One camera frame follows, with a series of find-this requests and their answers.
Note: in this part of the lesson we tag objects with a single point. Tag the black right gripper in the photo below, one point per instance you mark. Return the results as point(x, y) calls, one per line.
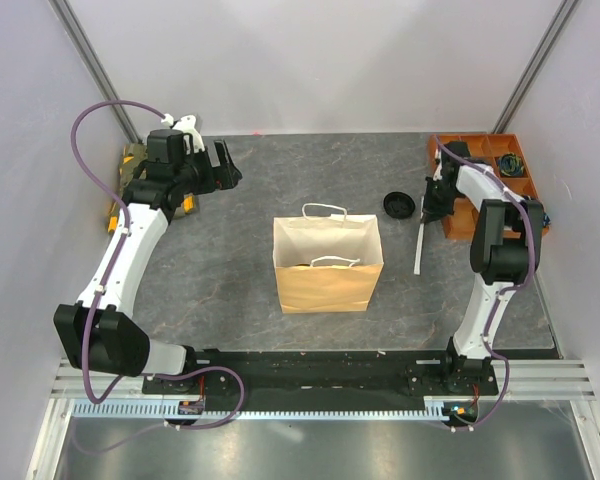
point(432, 210)

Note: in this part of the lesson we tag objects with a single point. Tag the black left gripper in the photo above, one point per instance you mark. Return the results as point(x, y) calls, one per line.
point(223, 177)

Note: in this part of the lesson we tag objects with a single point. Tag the white paper-wrapped straw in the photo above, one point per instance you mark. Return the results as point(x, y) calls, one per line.
point(419, 241)

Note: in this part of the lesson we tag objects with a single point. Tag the brown paper takeout bag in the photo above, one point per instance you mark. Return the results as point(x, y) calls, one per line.
point(326, 260)

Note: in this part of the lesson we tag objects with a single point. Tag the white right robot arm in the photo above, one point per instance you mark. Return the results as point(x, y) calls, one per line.
point(504, 252)

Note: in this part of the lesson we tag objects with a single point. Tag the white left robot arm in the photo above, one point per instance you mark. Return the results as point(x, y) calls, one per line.
point(97, 331)

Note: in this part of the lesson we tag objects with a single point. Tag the orange compartment tray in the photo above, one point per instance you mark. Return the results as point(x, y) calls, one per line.
point(504, 154)

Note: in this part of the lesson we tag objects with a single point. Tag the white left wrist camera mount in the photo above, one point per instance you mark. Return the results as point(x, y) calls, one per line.
point(186, 124)

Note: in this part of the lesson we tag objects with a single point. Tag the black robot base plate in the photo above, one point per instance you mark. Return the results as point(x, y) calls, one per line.
point(417, 373)

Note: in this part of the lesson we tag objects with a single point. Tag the grey slotted cable duct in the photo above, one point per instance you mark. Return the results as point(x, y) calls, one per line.
point(175, 409)

